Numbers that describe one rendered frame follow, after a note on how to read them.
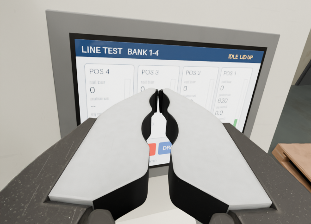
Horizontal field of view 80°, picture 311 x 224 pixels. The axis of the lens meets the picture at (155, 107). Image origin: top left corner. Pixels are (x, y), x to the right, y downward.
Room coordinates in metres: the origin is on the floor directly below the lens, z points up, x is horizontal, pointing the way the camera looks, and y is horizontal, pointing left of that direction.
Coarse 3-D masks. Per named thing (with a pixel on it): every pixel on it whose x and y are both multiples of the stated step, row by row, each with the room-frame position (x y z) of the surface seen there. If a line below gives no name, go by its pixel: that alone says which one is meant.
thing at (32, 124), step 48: (0, 0) 0.27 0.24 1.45; (48, 0) 0.30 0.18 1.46; (96, 0) 0.32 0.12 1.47; (144, 0) 0.36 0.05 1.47; (192, 0) 0.39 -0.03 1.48; (240, 0) 0.43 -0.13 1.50; (288, 0) 0.48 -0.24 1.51; (0, 48) 0.25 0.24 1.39; (48, 48) 0.28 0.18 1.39; (288, 48) 0.48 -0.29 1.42; (0, 96) 0.23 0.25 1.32; (48, 96) 0.26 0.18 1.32; (0, 144) 0.21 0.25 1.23; (48, 144) 0.23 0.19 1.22
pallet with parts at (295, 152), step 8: (280, 144) 1.70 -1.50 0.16; (288, 144) 1.72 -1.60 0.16; (296, 144) 1.75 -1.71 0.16; (304, 144) 1.78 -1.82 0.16; (272, 152) 1.71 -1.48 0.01; (280, 152) 1.63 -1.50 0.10; (288, 152) 1.58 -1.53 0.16; (296, 152) 1.61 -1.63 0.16; (304, 152) 1.63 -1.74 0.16; (280, 160) 1.58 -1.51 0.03; (288, 160) 1.59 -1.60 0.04; (296, 160) 1.48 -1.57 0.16; (304, 160) 1.50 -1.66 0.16; (288, 168) 1.48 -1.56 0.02; (304, 168) 1.38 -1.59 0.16; (296, 176) 1.39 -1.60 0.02; (304, 184) 1.30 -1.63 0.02
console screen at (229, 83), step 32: (64, 32) 0.29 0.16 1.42; (96, 32) 0.31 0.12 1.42; (128, 32) 0.33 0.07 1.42; (160, 32) 0.35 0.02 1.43; (192, 32) 0.38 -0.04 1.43; (224, 32) 0.41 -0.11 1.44; (256, 32) 0.44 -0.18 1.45; (64, 64) 0.28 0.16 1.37; (96, 64) 0.30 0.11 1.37; (128, 64) 0.32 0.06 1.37; (160, 64) 0.34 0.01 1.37; (192, 64) 0.37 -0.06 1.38; (224, 64) 0.40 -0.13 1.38; (256, 64) 0.43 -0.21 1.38; (64, 96) 0.26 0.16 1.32; (96, 96) 0.28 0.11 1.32; (128, 96) 0.31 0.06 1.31; (192, 96) 0.36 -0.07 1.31; (224, 96) 0.39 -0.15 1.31; (256, 96) 0.43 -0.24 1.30; (64, 128) 0.25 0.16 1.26; (160, 128) 0.32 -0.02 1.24; (160, 160) 0.30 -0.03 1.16
